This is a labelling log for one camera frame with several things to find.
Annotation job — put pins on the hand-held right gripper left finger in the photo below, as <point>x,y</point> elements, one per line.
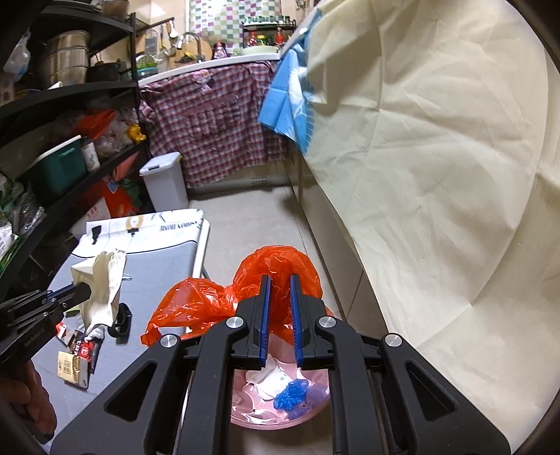
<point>264,321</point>

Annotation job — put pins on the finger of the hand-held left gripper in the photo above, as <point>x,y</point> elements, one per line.
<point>72,294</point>

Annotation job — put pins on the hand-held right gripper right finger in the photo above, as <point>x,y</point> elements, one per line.
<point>297,323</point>

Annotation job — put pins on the black red snack wrapper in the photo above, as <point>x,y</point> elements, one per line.
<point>85,348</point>

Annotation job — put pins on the white paper wrapper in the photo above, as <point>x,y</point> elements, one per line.
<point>273,380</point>

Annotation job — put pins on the orange plastic bag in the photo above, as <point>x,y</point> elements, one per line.
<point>197,306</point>

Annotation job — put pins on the blue plastic glove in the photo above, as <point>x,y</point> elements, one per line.
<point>291,393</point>

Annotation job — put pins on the pink plastic basin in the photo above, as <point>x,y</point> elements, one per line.
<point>262,415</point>

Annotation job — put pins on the person's left hand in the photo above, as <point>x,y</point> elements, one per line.
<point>30,393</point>

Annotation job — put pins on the small white wrapper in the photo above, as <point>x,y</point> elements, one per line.
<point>64,330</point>

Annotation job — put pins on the black wristband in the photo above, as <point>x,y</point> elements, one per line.
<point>124,317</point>

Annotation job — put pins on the beige printed packet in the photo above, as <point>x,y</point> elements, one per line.
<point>70,368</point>

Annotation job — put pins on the white folding table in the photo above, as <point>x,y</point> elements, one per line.
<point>203,253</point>

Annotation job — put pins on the green white food packet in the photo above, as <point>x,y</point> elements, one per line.
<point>8,227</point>

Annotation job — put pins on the white printed sheet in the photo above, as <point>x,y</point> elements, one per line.
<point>166,236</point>

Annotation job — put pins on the green storage box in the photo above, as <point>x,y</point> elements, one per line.
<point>57,168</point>

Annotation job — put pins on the white labelled jar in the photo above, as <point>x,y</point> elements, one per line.
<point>90,155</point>

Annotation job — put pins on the white lidded bin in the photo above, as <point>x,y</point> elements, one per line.
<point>165,183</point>

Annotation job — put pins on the yellow toy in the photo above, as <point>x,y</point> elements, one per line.
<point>135,133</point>

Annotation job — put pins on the orange bag on shelf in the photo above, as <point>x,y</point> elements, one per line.
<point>96,122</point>

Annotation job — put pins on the black shelf unit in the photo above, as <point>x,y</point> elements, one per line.
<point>65,94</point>

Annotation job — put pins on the red plaid cloth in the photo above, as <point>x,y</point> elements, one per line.
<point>210,127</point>

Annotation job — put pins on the cream cloth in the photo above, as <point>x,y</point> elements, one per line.
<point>437,175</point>

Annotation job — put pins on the blue cloth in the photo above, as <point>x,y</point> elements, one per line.
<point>284,100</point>

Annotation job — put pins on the black kettle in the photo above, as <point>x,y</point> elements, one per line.
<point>104,70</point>

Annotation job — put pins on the steel stock pot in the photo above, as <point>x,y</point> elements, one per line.
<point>65,57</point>

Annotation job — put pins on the white counter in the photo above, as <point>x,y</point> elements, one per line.
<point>210,63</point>

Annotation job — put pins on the wooden cutting board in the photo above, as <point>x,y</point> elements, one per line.
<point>203,50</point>

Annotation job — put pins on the steel faucet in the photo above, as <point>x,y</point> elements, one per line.
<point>191,37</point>

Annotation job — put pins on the black spice rack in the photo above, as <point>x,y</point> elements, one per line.
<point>267,33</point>

